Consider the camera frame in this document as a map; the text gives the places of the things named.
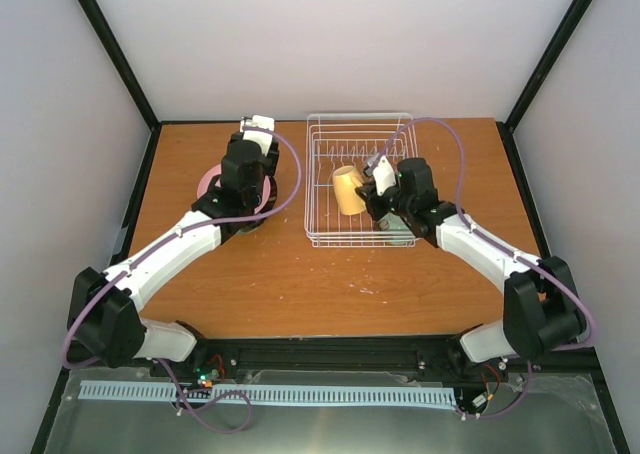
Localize yellow mug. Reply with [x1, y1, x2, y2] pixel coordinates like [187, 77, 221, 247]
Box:
[332, 165, 366, 216]

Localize teal ceramic bowl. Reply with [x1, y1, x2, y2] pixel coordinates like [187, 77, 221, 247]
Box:
[376, 213, 415, 247]

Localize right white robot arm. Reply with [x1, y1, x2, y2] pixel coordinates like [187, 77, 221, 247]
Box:
[355, 156, 589, 364]

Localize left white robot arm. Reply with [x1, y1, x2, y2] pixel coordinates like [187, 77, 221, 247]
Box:
[65, 127, 279, 377]

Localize dark striped plate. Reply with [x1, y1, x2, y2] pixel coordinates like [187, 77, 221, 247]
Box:
[238, 176, 278, 234]

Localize pink plate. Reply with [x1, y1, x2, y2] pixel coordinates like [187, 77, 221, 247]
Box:
[196, 164, 277, 214]

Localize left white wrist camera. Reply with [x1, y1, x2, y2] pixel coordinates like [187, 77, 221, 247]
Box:
[240, 115, 275, 155]

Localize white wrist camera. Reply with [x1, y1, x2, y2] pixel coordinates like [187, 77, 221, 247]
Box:
[364, 154, 397, 196]
[240, 115, 275, 155]

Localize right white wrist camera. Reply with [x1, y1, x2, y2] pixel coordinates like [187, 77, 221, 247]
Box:
[364, 154, 397, 196]

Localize white wire dish rack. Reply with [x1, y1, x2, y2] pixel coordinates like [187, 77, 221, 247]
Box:
[304, 112, 418, 248]

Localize black aluminium frame rail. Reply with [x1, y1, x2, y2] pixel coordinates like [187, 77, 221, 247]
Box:
[64, 334, 599, 381]

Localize light blue cable duct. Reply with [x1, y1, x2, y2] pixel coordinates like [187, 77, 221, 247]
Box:
[77, 380, 456, 410]

